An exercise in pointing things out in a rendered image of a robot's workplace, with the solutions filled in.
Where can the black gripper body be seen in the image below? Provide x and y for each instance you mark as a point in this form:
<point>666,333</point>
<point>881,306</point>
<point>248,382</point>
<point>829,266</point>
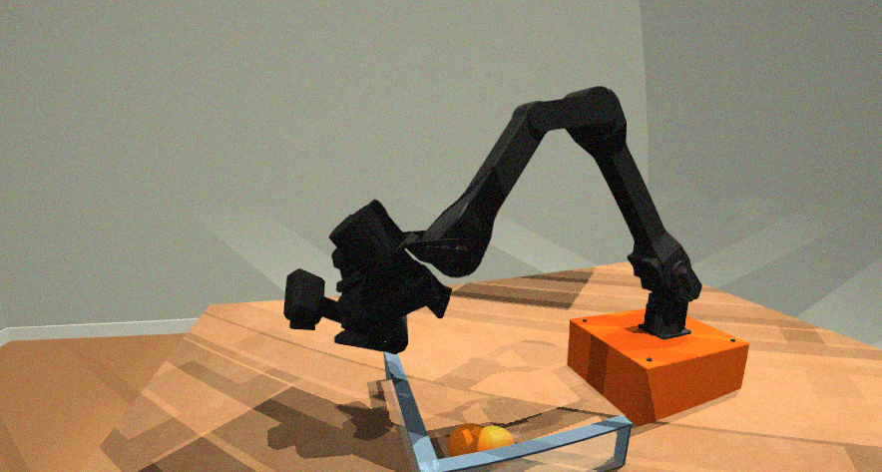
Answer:
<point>356,310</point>

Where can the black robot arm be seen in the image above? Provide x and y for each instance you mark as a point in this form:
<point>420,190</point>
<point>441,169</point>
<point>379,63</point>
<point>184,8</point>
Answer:
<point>369,241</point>

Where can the clear low l-shaped wall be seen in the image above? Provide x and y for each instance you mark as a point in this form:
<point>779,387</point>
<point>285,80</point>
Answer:
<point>594,455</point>

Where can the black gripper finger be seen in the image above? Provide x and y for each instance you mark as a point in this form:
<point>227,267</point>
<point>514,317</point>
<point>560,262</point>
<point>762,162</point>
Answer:
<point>293,325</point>
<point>350,338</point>

